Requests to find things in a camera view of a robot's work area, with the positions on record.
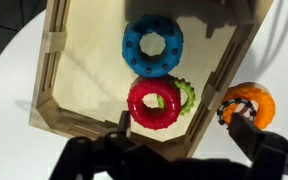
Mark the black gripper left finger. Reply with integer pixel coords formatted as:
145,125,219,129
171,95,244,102
117,111,131,139

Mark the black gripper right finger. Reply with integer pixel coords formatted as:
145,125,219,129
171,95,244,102
228,113,265,161

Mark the striped black and white ring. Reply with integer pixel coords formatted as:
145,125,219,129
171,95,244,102
216,97,259,126

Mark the red ribbed rubber ring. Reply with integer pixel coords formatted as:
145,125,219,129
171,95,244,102
126,79,182,131

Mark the orange rubber ring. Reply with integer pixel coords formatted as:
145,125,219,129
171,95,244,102
221,82,277,131

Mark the blue dotted rubber ring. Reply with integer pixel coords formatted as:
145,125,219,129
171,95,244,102
121,14,184,79

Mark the green toothed rubber ring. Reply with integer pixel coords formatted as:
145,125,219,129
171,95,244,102
157,77,197,117

